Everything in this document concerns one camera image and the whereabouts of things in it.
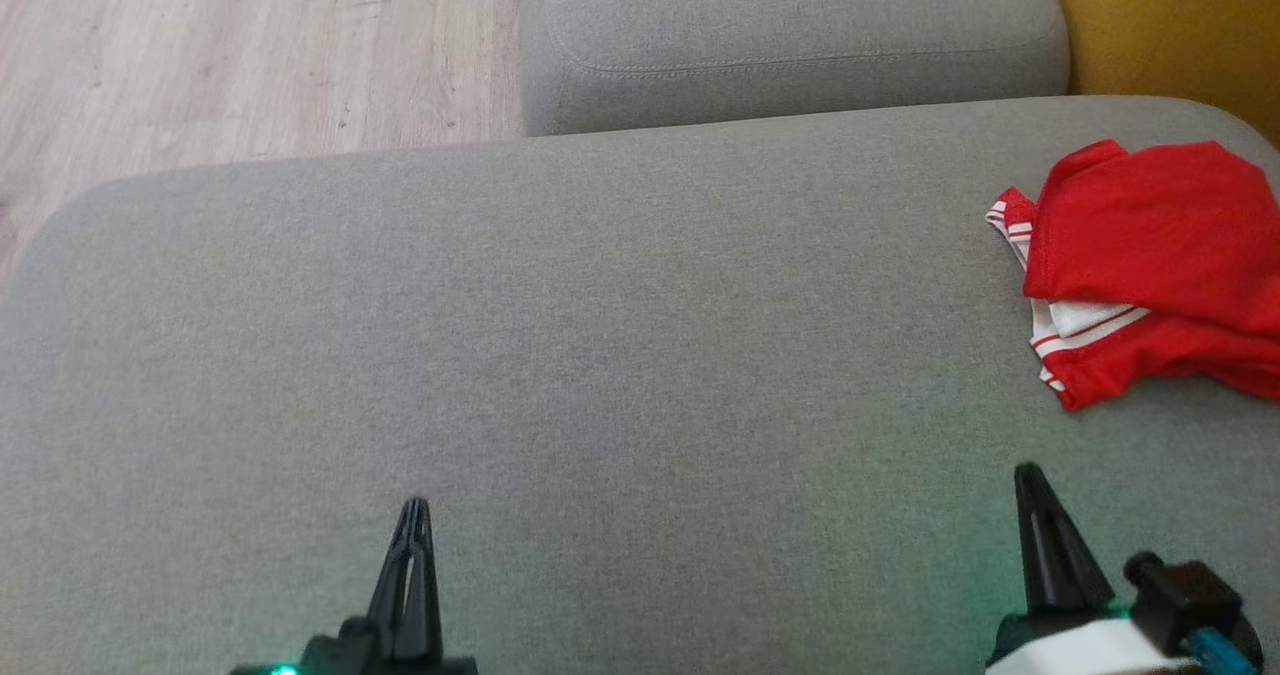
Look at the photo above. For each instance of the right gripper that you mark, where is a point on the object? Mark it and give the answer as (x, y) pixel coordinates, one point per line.
(1080, 650)

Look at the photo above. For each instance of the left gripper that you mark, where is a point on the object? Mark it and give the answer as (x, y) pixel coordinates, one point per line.
(400, 667)

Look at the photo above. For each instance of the grey sofa seat cushion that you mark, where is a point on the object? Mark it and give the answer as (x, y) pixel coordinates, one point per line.
(800, 25)

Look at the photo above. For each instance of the dark right wrist camera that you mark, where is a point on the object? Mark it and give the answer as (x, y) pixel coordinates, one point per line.
(1190, 595)

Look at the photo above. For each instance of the red and white sports garment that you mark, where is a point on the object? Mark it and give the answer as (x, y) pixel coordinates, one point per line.
(1150, 225)

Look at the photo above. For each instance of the yellow sofa back cushion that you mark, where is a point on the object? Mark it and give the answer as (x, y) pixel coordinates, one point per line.
(1180, 25)

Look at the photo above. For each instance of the dark left wrist camera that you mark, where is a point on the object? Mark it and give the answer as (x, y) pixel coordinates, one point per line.
(265, 669)

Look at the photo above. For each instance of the dark wrist camera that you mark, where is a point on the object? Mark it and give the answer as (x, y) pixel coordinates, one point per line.
(265, 669)
(1190, 595)

